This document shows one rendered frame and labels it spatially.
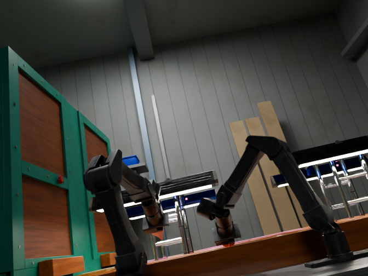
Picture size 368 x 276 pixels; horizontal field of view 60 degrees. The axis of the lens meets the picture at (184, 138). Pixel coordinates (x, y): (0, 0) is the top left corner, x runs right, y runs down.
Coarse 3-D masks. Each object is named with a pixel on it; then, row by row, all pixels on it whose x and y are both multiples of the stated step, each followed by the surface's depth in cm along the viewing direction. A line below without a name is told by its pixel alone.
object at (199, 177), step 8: (184, 176) 152; (192, 176) 150; (200, 176) 149; (208, 176) 148; (216, 176) 148; (160, 184) 151; (168, 184) 150; (176, 184) 149; (184, 184) 148; (192, 184) 147; (200, 184) 146; (208, 184) 146; (216, 184) 148; (160, 192) 147; (168, 192) 147; (176, 192) 147; (96, 200) 151; (128, 200) 148; (96, 208) 148
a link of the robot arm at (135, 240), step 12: (96, 168) 91; (96, 180) 89; (108, 180) 88; (96, 192) 90; (108, 192) 89; (120, 192) 93; (108, 204) 90; (120, 204) 92; (108, 216) 90; (120, 216) 90; (120, 228) 90; (132, 228) 94; (120, 240) 91; (132, 240) 91; (120, 252) 91; (132, 252) 90; (120, 264) 91; (132, 264) 91
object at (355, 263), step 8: (296, 264) 103; (336, 264) 85; (344, 264) 81; (352, 264) 79; (360, 264) 76; (256, 272) 106; (264, 272) 101; (272, 272) 97; (280, 272) 93; (288, 272) 90; (296, 272) 86; (304, 272) 83; (312, 272) 80; (320, 272) 78; (328, 272) 75; (336, 272) 73; (344, 272) 72; (352, 272) 72; (360, 272) 71
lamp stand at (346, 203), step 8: (360, 160) 160; (336, 176) 159; (344, 176) 158; (352, 176) 158; (336, 184) 159; (344, 192) 156; (344, 200) 155; (352, 200) 155; (360, 200) 154; (352, 216) 152
